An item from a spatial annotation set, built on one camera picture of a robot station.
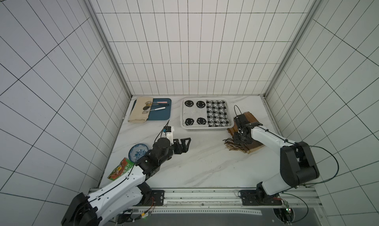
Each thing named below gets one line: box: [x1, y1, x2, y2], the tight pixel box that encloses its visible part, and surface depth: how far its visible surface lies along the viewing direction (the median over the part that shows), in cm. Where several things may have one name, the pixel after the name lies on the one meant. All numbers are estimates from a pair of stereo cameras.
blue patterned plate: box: [128, 143, 149, 163], surface depth 89 cm
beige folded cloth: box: [127, 96, 154, 123], surface depth 112 cm
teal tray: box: [147, 98, 172, 121], surface depth 112 cm
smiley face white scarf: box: [182, 99, 209, 127], surface depth 96 cm
